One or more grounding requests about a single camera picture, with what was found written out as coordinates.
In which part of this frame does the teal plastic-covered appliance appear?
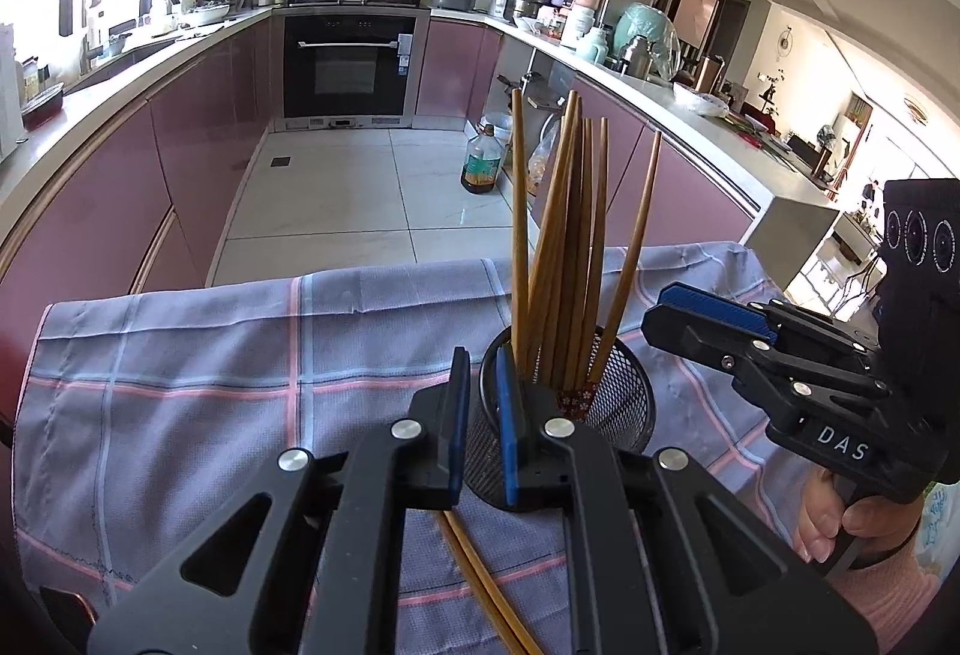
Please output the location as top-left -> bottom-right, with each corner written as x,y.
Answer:
611,2 -> 680,80

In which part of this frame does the white microwave oven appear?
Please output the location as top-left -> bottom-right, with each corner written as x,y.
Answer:
0,23 -> 20,162

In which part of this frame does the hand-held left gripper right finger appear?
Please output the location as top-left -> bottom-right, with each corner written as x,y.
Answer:
495,347 -> 878,655

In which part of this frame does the cooking oil bottle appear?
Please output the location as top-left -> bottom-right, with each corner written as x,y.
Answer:
460,125 -> 503,195

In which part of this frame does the black built-in oven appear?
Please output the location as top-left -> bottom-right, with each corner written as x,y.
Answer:
283,13 -> 418,120

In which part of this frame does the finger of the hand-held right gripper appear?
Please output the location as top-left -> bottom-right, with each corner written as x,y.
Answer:
656,282 -> 882,363
641,306 -> 893,435

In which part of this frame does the single wooden chopstick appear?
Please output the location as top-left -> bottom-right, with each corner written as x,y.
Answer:
439,512 -> 520,655
448,510 -> 546,655

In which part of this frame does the person's right hand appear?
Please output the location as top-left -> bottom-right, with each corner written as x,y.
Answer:
795,467 -> 931,564

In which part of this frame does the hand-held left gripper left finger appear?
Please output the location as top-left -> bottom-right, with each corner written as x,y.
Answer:
88,346 -> 472,655

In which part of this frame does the steel kettle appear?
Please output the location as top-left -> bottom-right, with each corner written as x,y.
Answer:
622,34 -> 655,80

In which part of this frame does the grey plaid cloth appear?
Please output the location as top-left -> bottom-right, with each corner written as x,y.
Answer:
15,241 -> 833,655

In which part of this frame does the black mesh utensil holder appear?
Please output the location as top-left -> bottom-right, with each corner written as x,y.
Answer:
461,322 -> 657,513

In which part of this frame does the bundle of wooden chopsticks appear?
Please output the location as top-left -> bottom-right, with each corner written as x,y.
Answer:
510,88 -> 665,417

